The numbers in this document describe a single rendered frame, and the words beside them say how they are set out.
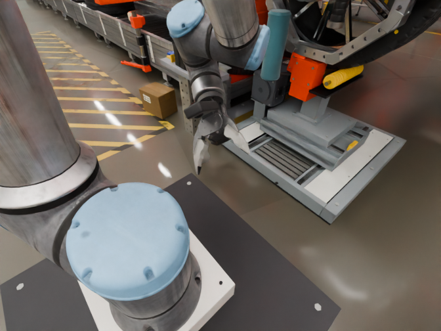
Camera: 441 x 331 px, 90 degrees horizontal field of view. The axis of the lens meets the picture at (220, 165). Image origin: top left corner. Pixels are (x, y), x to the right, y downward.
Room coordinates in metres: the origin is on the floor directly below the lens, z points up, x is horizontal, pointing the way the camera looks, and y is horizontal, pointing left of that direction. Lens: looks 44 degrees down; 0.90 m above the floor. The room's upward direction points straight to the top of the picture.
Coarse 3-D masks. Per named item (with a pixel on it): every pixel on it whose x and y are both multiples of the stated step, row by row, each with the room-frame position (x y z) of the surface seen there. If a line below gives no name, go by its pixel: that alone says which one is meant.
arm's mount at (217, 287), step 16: (192, 240) 0.27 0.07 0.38; (208, 256) 0.23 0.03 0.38; (208, 272) 0.20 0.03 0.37; (224, 272) 0.20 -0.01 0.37; (208, 288) 0.16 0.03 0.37; (224, 288) 0.16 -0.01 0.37; (96, 304) 0.13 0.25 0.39; (208, 304) 0.13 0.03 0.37; (96, 320) 0.10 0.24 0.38; (112, 320) 0.10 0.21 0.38; (192, 320) 0.10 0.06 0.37
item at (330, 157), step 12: (264, 120) 1.15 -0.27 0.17; (276, 132) 1.07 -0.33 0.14; (288, 132) 1.06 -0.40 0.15; (348, 132) 1.03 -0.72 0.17; (360, 132) 1.05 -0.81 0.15; (288, 144) 1.00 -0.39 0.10; (300, 144) 0.95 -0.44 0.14; (312, 144) 0.95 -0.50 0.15; (336, 144) 0.95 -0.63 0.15; (348, 144) 0.95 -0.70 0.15; (360, 144) 0.98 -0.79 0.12; (312, 156) 0.88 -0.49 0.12; (324, 156) 0.84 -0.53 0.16; (336, 156) 0.85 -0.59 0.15; (348, 156) 0.90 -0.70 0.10
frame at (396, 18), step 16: (272, 0) 1.17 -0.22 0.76; (400, 0) 0.81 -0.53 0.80; (416, 0) 0.82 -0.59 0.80; (400, 16) 0.79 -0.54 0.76; (288, 32) 1.09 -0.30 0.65; (368, 32) 0.85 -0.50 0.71; (384, 32) 0.81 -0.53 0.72; (288, 48) 1.07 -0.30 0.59; (304, 48) 1.01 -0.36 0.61; (320, 48) 1.00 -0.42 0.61; (352, 48) 0.88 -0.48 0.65
